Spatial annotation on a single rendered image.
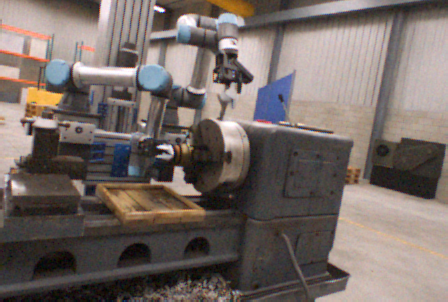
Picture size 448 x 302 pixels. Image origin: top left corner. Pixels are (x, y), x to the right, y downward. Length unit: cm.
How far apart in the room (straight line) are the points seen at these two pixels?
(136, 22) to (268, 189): 123
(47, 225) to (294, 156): 93
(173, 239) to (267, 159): 46
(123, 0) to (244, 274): 154
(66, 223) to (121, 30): 127
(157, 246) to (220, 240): 27
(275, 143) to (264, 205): 25
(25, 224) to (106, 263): 30
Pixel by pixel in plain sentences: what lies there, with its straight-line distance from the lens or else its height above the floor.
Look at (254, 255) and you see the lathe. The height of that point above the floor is 72.
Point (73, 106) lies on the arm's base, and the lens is 170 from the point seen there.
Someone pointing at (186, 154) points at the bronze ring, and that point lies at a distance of 126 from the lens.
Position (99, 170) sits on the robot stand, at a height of 88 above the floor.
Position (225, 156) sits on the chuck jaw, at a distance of 122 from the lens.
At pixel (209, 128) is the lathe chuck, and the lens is 133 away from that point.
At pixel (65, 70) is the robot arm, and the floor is 134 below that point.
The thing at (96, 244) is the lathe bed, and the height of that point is 80.
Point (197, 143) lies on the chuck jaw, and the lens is 134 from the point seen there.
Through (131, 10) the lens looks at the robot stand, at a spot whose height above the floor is 176.
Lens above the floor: 125
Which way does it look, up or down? 3 degrees down
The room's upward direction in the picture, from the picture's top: 9 degrees clockwise
